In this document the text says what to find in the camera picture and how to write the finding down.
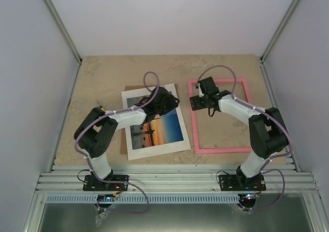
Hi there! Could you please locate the circuit board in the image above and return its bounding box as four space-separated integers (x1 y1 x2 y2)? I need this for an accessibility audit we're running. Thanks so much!
97 193 120 202
244 192 260 200

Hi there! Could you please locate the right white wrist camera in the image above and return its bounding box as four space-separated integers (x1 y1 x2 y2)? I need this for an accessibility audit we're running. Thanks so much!
195 82 204 97

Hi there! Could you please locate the brown frame backing board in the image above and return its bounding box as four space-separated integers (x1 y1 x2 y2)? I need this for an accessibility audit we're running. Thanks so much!
120 85 142 155

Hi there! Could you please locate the white mat board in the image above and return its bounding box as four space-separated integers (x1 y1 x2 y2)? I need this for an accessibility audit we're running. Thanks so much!
121 83 191 161

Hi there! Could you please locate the left circuit board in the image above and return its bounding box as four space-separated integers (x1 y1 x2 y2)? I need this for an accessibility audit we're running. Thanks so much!
97 193 120 202

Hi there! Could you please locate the aluminium rail beam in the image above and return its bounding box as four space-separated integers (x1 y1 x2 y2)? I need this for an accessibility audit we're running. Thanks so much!
35 164 318 193

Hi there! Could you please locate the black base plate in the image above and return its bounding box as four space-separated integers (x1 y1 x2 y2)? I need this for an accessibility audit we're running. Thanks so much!
83 174 129 192
217 174 267 192

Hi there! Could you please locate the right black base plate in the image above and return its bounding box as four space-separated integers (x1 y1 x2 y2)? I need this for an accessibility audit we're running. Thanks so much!
217 174 267 192

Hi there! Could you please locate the sunset photo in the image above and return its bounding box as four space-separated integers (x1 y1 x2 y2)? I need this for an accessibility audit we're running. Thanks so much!
123 108 184 151

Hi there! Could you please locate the grey slotted cable duct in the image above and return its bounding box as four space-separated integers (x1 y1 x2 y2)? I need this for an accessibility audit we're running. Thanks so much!
46 193 240 204

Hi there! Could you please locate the right circuit board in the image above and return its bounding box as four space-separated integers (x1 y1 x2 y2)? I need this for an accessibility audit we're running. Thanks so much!
244 192 260 200

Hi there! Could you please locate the pink picture frame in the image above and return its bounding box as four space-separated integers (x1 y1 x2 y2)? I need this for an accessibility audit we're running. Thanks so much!
188 78 252 154

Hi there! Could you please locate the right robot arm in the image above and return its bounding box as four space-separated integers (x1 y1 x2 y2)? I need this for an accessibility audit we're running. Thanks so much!
190 77 289 190

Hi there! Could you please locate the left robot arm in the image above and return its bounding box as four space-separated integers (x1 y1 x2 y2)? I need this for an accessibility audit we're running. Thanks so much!
74 86 179 190

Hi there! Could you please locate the right aluminium corner post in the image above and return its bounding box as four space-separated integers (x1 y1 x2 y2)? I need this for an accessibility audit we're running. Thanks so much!
260 0 302 64

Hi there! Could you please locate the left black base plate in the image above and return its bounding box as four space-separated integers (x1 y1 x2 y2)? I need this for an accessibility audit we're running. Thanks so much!
83 174 129 192

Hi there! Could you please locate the left aluminium corner post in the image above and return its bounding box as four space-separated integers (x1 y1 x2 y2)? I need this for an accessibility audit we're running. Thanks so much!
43 0 82 65

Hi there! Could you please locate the aluminium corner post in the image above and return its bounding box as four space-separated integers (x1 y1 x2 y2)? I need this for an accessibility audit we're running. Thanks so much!
260 0 302 64
43 0 82 65

